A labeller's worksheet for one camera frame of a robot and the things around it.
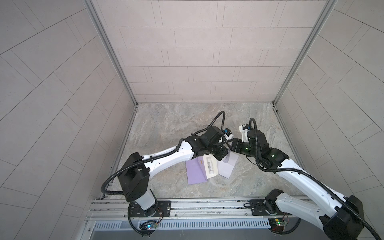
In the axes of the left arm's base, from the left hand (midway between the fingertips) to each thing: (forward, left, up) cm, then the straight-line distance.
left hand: (231, 152), depth 74 cm
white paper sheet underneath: (-1, +1, -15) cm, 15 cm away
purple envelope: (-4, +18, -15) cm, 24 cm away
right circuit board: (-28, -20, -15) cm, 38 cm away
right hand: (+4, +2, +1) cm, 5 cm away
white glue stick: (-2, +10, -13) cm, 17 cm away
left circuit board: (-29, +38, -12) cm, 49 cm away
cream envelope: (0, +7, -13) cm, 15 cm away
